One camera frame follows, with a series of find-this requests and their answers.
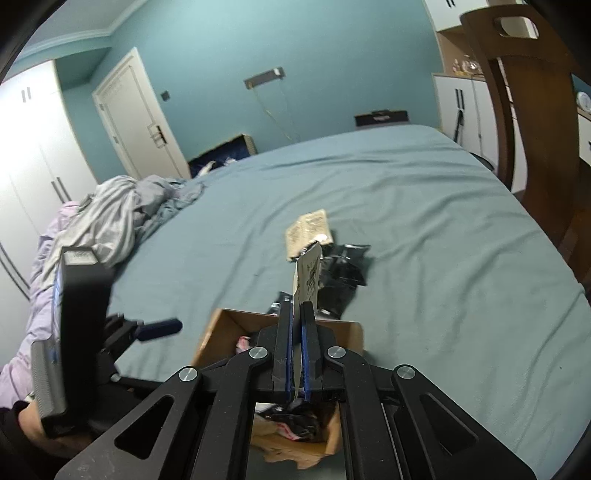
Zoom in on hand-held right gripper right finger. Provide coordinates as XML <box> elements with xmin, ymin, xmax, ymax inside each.
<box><xmin>300</xmin><ymin>301</ymin><xmax>537</xmax><ymax>480</ymax></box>

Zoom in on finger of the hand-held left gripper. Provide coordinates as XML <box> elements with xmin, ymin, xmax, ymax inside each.
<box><xmin>134</xmin><ymin>318</ymin><xmax>184</xmax><ymax>345</ymax></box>

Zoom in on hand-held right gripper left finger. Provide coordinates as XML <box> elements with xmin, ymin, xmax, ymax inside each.
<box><xmin>54</xmin><ymin>300</ymin><xmax>297</xmax><ymax>480</ymax></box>

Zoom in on brown cardboard box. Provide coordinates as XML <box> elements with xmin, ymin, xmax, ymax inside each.
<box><xmin>191</xmin><ymin>308</ymin><xmax>365</xmax><ymax>469</ymax></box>

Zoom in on beige printed snack packet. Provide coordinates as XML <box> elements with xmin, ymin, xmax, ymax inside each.
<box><xmin>293</xmin><ymin>243</ymin><xmax>323</xmax><ymax>311</ymax></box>
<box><xmin>285</xmin><ymin>209</ymin><xmax>334</xmax><ymax>264</ymax></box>

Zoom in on pile of black snack packets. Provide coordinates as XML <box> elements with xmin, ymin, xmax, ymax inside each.
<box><xmin>236</xmin><ymin>244</ymin><xmax>372</xmax><ymax>443</ymax></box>

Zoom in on person's left forearm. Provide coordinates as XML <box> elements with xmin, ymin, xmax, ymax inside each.
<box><xmin>0</xmin><ymin>399</ymin><xmax>93</xmax><ymax>459</ymax></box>

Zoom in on lavender duvet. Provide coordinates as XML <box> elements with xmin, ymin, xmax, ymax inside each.
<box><xmin>0</xmin><ymin>200</ymin><xmax>93</xmax><ymax>409</ymax></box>

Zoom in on grey crumpled blanket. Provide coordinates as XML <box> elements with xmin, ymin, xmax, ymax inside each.
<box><xmin>30</xmin><ymin>174</ymin><xmax>206</xmax><ymax>296</ymax></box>

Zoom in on white wardrobe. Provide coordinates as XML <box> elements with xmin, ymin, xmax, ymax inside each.
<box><xmin>0</xmin><ymin>60</ymin><xmax>100</xmax><ymax>301</ymax></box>

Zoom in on teal bed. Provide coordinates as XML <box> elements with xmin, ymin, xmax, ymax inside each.
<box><xmin>92</xmin><ymin>124</ymin><xmax>591</xmax><ymax>480</ymax></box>

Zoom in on white room door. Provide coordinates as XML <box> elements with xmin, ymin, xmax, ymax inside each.
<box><xmin>92</xmin><ymin>46</ymin><xmax>191</xmax><ymax>183</ymax></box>

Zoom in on white low cabinet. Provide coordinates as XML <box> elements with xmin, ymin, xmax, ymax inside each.
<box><xmin>431</xmin><ymin>73</ymin><xmax>500</xmax><ymax>160</ymax></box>

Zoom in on brown wooden chair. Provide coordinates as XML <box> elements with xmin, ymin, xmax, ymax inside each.
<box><xmin>459</xmin><ymin>4</ymin><xmax>591</xmax><ymax>278</ymax></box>

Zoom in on small items on cabinet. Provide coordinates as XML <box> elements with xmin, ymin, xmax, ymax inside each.
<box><xmin>451</xmin><ymin>54</ymin><xmax>481</xmax><ymax>77</ymax></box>

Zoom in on dark blue picture frame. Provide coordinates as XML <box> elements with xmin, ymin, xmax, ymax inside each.
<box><xmin>187</xmin><ymin>134</ymin><xmax>257</xmax><ymax>178</ymax></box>

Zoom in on thin hanging cable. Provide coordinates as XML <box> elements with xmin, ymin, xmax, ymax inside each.
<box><xmin>253</xmin><ymin>85</ymin><xmax>301</xmax><ymax>143</ymax></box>

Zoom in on metal wall lamp bracket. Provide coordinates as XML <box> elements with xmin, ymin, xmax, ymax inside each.
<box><xmin>244</xmin><ymin>67</ymin><xmax>284</xmax><ymax>89</ymax></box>

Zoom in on white wall cabinet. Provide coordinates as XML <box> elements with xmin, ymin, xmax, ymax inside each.
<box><xmin>422</xmin><ymin>0</ymin><xmax>491</xmax><ymax>33</ymax></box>

